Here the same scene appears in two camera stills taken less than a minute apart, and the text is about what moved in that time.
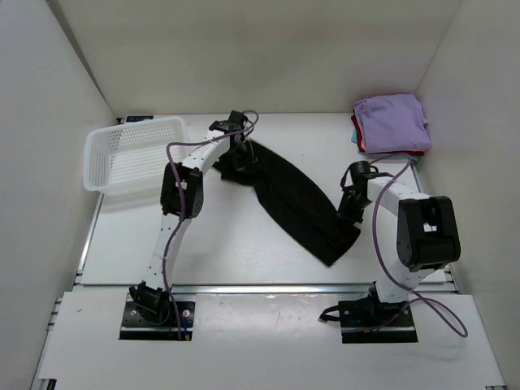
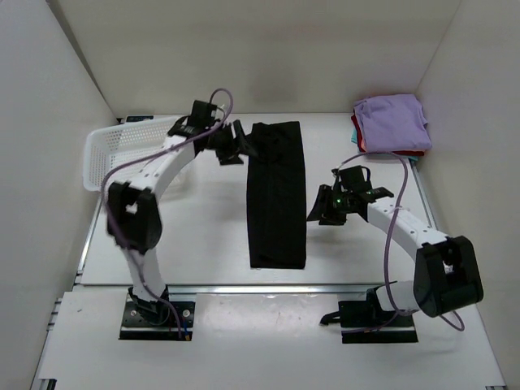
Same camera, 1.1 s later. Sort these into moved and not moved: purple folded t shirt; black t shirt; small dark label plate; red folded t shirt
Moved: black t shirt
Not moved: red folded t shirt; purple folded t shirt; small dark label plate
